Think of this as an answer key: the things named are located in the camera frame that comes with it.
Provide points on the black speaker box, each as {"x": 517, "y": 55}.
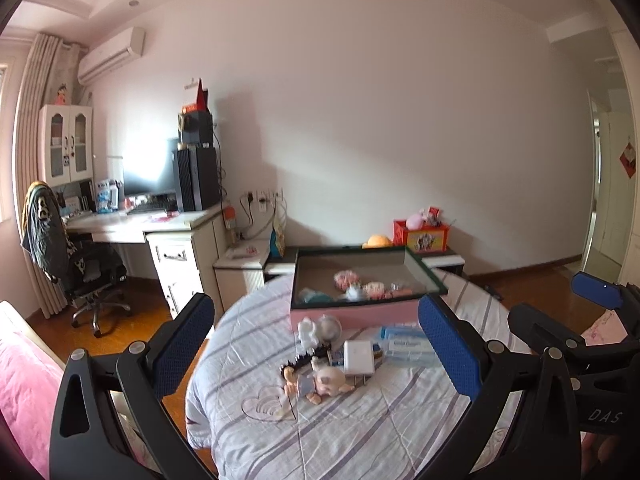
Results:
{"x": 196, "y": 128}

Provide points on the white desk with drawers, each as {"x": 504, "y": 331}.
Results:
{"x": 184, "y": 248}

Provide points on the red storage box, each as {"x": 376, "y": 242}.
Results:
{"x": 423, "y": 241}

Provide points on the white door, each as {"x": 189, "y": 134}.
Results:
{"x": 614, "y": 186}

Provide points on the dark jacket on chair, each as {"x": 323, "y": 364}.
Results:
{"x": 44, "y": 234}

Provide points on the pink round toy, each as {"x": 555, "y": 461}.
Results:
{"x": 344, "y": 280}

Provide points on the computer monitor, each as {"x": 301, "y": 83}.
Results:
{"x": 148, "y": 168}

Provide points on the wall air conditioner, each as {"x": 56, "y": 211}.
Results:
{"x": 119, "y": 50}

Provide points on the small doll on cabinet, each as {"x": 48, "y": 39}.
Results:
{"x": 61, "y": 95}

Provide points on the black computer tower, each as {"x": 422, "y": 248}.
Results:
{"x": 197, "y": 181}

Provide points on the clear teal plastic container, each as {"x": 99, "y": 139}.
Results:
{"x": 313, "y": 296}

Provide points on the pink box with green rim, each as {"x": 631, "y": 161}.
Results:
{"x": 365, "y": 306}

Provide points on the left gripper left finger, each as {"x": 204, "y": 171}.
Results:
{"x": 140, "y": 384}

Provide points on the pink plush toy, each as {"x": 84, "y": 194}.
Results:
{"x": 415, "y": 222}

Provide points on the white glass-door cabinet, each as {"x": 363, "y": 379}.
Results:
{"x": 65, "y": 144}

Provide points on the anime figurine doll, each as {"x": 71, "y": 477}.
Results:
{"x": 312, "y": 376}

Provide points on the blue yellow snack bag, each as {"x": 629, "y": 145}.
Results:
{"x": 277, "y": 240}

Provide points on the red triangular paper item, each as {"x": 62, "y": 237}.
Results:
{"x": 195, "y": 97}

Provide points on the wall power socket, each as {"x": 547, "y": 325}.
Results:
{"x": 263, "y": 201}

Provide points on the black white low cabinet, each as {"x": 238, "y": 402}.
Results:
{"x": 337, "y": 259}

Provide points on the beige curtain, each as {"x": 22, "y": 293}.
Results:
{"x": 41, "y": 60}

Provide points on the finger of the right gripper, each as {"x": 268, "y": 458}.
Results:
{"x": 540, "y": 332}
{"x": 607, "y": 295}

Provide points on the blue plastic box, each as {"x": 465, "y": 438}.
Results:
{"x": 406, "y": 346}

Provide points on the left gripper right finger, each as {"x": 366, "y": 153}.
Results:
{"x": 543, "y": 441}

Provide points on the black office chair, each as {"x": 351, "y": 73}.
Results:
{"x": 93, "y": 280}

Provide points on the white power adapter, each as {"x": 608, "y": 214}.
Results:
{"x": 358, "y": 358}

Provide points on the pink blanket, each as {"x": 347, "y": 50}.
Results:
{"x": 31, "y": 375}

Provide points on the rose gold metal canister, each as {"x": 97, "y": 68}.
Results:
{"x": 399, "y": 289}

